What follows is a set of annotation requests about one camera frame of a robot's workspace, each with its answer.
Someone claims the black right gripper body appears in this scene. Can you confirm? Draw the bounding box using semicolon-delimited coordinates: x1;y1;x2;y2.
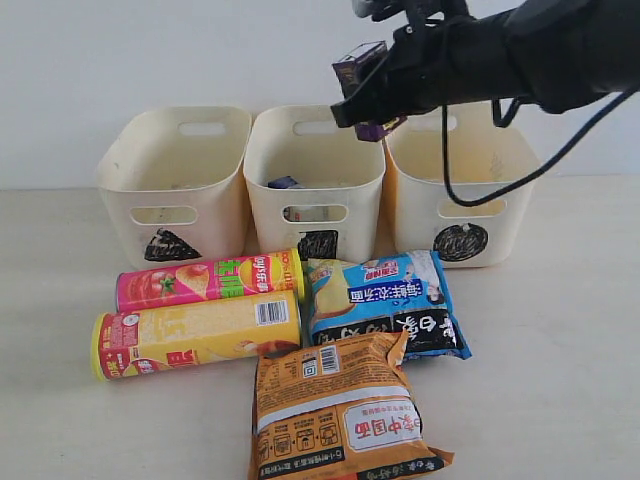
382;17;505;119

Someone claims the purple small box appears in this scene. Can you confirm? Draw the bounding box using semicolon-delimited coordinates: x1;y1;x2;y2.
332;40;407;143

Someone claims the white blue milk carton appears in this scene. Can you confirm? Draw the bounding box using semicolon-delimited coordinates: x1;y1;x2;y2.
267;176;329;222

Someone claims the blue noodle packet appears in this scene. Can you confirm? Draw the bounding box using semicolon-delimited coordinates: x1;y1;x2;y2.
306;250;472;360

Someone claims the orange noodle packet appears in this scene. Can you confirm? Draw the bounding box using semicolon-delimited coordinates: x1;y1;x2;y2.
248;333;454;479

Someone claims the yellow chips can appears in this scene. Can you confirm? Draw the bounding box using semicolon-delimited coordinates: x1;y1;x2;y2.
91;290;302;380

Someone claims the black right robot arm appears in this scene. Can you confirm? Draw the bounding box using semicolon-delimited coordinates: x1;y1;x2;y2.
331;1;639;128

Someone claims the middle cream plastic bin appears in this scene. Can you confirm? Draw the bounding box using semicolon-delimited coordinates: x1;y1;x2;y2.
243;105;386;263

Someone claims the cream plastic bin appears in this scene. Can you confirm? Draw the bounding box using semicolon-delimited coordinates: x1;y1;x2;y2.
243;105;386;263
96;106;252;270
383;103;540;268

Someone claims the right cream plastic bin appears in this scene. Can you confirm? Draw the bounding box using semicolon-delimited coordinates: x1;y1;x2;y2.
383;103;540;268

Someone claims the pink chips can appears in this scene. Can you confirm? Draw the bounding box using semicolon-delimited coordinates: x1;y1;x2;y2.
115;249;305;312

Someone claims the left cream plastic bin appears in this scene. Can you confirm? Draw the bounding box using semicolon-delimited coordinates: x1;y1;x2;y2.
96;106;252;270

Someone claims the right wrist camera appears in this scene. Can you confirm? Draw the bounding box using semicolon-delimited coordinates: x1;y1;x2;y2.
351;0;470;29

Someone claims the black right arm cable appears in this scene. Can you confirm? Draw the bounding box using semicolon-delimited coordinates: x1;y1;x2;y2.
439;89;636;207

